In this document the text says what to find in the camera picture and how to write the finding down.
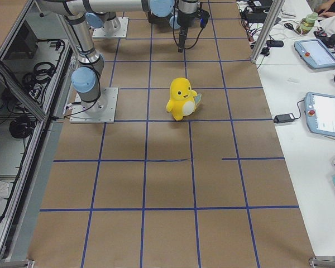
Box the black power adapter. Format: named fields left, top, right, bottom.
left=273, top=113, right=295, bottom=124

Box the far blue teach pendant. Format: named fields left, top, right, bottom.
left=294, top=39, right=335, bottom=69

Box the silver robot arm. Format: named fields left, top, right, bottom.
left=43, top=0, right=210, bottom=68
left=85, top=11, right=180, bottom=36

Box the blue teach pendant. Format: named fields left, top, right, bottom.
left=294, top=39, right=335, bottom=69
left=304, top=92, right=335, bottom=138

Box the aluminium frame post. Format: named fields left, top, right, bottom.
left=250, top=0, right=285, bottom=63

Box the green drink bottle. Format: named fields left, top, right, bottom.
left=296, top=12, right=318, bottom=35

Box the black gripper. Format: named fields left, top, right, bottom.
left=177, top=0, right=209, bottom=52

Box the yellow dinosaur plush toy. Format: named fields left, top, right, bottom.
left=166, top=78, right=202, bottom=121

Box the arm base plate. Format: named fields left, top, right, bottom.
left=93, top=17, right=129, bottom=39
left=69, top=88, right=119, bottom=123

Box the near blue teach pendant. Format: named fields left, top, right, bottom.
left=304, top=92, right=335, bottom=138

